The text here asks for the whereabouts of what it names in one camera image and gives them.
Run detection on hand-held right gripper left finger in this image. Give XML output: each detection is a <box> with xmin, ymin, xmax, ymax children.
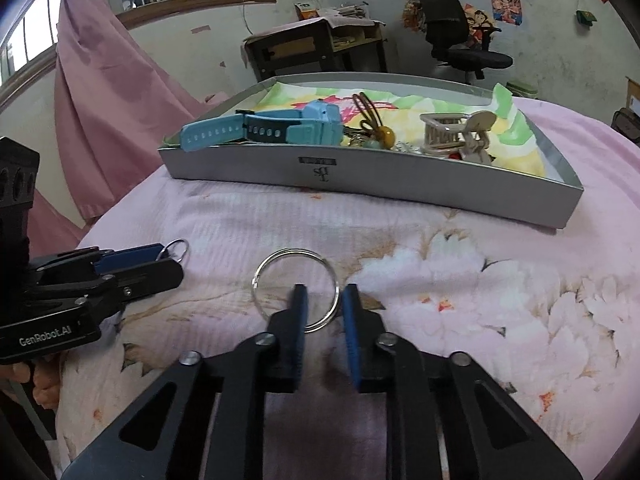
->
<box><xmin>60</xmin><ymin>284</ymin><xmax>307</xmax><ymax>480</ymax></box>

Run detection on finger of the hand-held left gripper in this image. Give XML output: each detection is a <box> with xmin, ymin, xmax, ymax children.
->
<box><xmin>100</xmin><ymin>259</ymin><xmax>185</xmax><ymax>306</ymax></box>
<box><xmin>92</xmin><ymin>244</ymin><xmax>166</xmax><ymax>273</ymax></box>

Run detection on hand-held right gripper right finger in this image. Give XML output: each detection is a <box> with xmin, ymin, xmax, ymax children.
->
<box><xmin>342</xmin><ymin>283</ymin><xmax>585</xmax><ymax>480</ymax></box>

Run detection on small silver key ring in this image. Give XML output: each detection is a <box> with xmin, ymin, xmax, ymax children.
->
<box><xmin>159</xmin><ymin>238</ymin><xmax>190</xmax><ymax>264</ymax></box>

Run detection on large silver key ring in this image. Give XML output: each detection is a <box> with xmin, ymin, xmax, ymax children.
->
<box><xmin>251</xmin><ymin>248</ymin><xmax>342</xmax><ymax>333</ymax></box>

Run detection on grey shallow box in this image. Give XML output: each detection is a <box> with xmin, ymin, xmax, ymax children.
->
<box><xmin>157</xmin><ymin>72</ymin><xmax>585</xmax><ymax>232</ymax></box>

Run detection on black white braided keychain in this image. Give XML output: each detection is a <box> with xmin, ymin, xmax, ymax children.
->
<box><xmin>342</xmin><ymin>130</ymin><xmax>373</xmax><ymax>150</ymax></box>

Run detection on light blue smartwatch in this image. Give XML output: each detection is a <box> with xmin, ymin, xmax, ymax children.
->
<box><xmin>179</xmin><ymin>100</ymin><xmax>347</xmax><ymax>153</ymax></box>

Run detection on beige hair claw clip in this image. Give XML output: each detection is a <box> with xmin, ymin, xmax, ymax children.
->
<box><xmin>419</xmin><ymin>110</ymin><xmax>498</xmax><ymax>163</ymax></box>

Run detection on person's left hand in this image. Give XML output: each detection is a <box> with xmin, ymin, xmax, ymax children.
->
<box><xmin>0</xmin><ymin>355</ymin><xmax>38</xmax><ymax>391</ymax></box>

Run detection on pink floral blanket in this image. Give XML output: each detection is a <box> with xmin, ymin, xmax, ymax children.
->
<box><xmin>55</xmin><ymin>97</ymin><xmax>640</xmax><ymax>480</ymax></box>

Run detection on pink curtain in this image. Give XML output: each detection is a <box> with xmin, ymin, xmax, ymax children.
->
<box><xmin>20</xmin><ymin>0</ymin><xmax>221</xmax><ymax>233</ymax></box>

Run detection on colourful floral box liner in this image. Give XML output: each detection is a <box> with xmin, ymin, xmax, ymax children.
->
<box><xmin>235</xmin><ymin>82</ymin><xmax>561</xmax><ymax>181</ymax></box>

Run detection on dark wooden desk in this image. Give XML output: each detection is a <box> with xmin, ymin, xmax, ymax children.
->
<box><xmin>242</xmin><ymin>15</ymin><xmax>390</xmax><ymax>83</ymax></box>

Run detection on cartoon poster behind chair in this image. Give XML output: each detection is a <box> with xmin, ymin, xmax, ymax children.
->
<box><xmin>404</xmin><ymin>0</ymin><xmax>426</xmax><ymax>31</ymax></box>

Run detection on black office chair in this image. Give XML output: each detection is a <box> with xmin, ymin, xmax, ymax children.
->
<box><xmin>411</xmin><ymin>0</ymin><xmax>515</xmax><ymax>86</ymax></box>

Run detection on cartoon poster orange figures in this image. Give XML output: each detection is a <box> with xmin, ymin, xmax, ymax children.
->
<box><xmin>465</xmin><ymin>4</ymin><xmax>496</xmax><ymax>43</ymax></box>

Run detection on cartoon poster straw hat figure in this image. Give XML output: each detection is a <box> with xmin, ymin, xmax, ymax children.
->
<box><xmin>490</xmin><ymin>0</ymin><xmax>523</xmax><ymax>26</ymax></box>

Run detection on brown beaded hair tie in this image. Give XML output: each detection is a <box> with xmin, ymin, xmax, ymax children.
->
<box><xmin>351</xmin><ymin>91</ymin><xmax>397</xmax><ymax>150</ymax></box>

